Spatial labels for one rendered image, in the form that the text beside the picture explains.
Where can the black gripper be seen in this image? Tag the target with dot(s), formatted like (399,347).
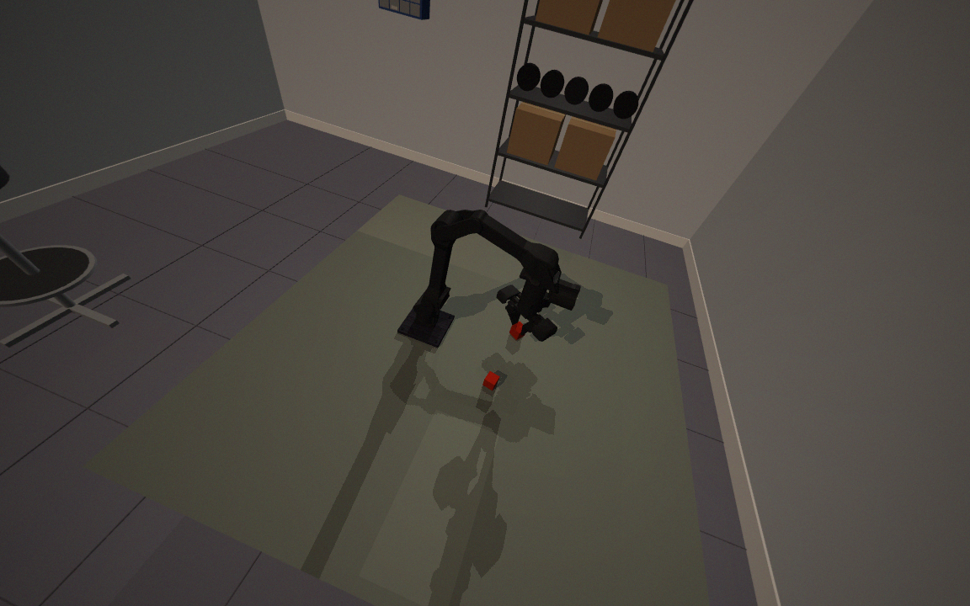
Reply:
(540,327)

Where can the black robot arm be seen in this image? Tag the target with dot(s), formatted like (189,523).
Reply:
(540,263)

